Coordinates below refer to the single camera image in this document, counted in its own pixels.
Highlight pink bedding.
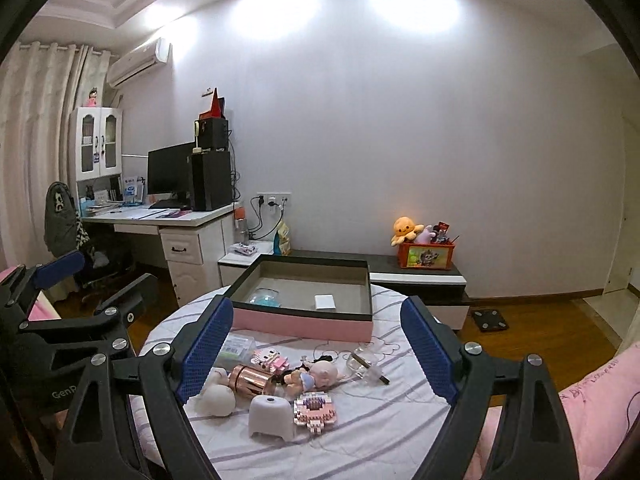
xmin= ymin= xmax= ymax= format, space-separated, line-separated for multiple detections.
xmin=474 ymin=341 xmax=640 ymax=480

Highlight black bathroom scale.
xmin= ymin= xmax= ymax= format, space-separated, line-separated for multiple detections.
xmin=471 ymin=309 xmax=509 ymax=333

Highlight black upper speaker box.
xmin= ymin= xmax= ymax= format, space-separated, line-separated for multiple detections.
xmin=195 ymin=118 xmax=229 ymax=151

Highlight white plastic stool toy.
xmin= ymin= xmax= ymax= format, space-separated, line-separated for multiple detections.
xmin=248 ymin=394 xmax=294 ymax=442

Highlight white gourd-shaped figurine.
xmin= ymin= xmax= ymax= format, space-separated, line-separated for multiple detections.
xmin=195 ymin=367 xmax=236 ymax=417

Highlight orange octopus plush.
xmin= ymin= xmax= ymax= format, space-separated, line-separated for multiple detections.
xmin=390 ymin=216 xmax=425 ymax=247

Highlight yellow snack bag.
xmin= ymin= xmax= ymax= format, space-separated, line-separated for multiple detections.
xmin=273 ymin=220 xmax=292 ymax=256

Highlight pink pig doll figure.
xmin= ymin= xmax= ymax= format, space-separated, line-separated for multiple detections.
xmin=278 ymin=360 xmax=345 ymax=399

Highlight black computer monitor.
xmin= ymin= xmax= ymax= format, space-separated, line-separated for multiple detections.
xmin=146 ymin=142 xmax=194 ymax=207

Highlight white air conditioner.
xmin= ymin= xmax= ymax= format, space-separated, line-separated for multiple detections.
xmin=106 ymin=38 xmax=171 ymax=89

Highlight purple plush toy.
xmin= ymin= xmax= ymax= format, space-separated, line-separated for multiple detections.
xmin=413 ymin=226 xmax=437 ymax=245

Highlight pink black storage box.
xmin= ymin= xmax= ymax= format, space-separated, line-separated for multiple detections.
xmin=226 ymin=255 xmax=373 ymax=342

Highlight pink white block cat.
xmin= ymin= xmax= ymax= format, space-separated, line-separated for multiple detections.
xmin=250 ymin=348 xmax=290 ymax=375

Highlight red paper bag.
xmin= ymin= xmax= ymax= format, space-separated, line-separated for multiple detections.
xmin=198 ymin=89 xmax=224 ymax=120

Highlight striped white table cloth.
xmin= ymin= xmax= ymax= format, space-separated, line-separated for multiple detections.
xmin=128 ymin=283 xmax=507 ymax=480

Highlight white bedside cabinet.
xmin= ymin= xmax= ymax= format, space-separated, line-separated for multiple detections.
xmin=218 ymin=240 xmax=272 ymax=286

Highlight rose gold metal canister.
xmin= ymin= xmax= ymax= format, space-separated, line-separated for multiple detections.
xmin=228 ymin=365 xmax=276 ymax=399

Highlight pink block toy flat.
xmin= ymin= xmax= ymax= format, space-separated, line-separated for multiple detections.
xmin=293 ymin=392 xmax=337 ymax=434

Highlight white desk with drawers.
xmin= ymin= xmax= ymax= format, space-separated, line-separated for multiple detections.
xmin=84 ymin=204 xmax=234 ymax=306

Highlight pink doll on cabinet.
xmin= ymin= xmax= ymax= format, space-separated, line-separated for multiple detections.
xmin=84 ymin=87 xmax=99 ymax=107

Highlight white card in box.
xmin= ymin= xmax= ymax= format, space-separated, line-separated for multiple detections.
xmin=314 ymin=295 xmax=336 ymax=311

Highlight wall power socket strip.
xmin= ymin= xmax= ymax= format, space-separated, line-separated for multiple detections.
xmin=257 ymin=192 xmax=292 ymax=209

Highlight clear plastic box green label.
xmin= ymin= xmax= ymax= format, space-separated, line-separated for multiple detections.
xmin=214 ymin=333 xmax=256 ymax=372

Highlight red toy storage box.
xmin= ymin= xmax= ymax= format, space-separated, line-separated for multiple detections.
xmin=397 ymin=243 xmax=456 ymax=270

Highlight beige curtain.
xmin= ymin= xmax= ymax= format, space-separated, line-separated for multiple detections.
xmin=1 ymin=41 xmax=112 ymax=270

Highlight black computer tower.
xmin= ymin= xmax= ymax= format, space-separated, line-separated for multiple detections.
xmin=189 ymin=151 xmax=233 ymax=211

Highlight black office chair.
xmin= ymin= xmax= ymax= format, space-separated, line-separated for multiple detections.
xmin=43 ymin=181 xmax=137 ymax=312

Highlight clear plastic bag in box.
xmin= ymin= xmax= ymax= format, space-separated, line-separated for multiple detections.
xmin=247 ymin=287 xmax=280 ymax=308

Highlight white glass door cabinet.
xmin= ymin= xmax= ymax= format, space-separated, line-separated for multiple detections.
xmin=70 ymin=107 xmax=122 ymax=181

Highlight orange cap bottle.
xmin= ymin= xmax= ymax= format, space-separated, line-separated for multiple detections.
xmin=234 ymin=206 xmax=250 ymax=245

